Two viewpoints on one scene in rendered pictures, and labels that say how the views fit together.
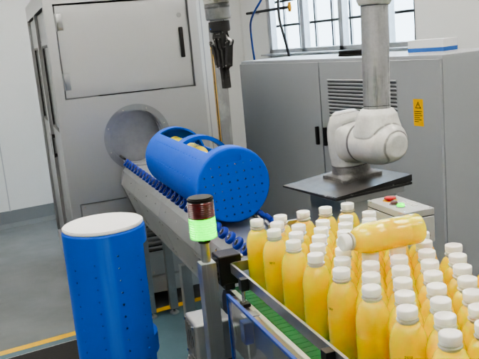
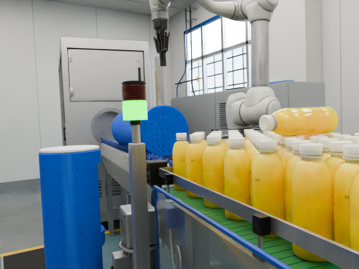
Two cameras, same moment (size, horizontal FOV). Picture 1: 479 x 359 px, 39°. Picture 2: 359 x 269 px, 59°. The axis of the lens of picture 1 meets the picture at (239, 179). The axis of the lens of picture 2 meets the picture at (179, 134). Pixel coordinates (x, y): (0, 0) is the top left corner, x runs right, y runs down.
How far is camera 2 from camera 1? 86 cm
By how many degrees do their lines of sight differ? 9
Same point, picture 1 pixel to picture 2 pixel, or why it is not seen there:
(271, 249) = (193, 149)
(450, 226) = not seen: hidden behind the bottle
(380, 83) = (263, 70)
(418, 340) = not seen: outside the picture
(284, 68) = (195, 99)
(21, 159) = not seen: hidden behind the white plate
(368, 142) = (255, 107)
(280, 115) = (192, 125)
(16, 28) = (55, 82)
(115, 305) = (71, 206)
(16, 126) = (50, 132)
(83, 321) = (47, 218)
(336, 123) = (232, 100)
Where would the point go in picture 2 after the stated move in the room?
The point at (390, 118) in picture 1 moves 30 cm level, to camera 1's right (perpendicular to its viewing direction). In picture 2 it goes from (270, 93) to (322, 91)
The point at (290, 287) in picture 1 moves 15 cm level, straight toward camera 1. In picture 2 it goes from (210, 175) to (215, 187)
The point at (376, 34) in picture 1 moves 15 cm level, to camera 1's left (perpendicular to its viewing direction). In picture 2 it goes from (261, 38) to (235, 39)
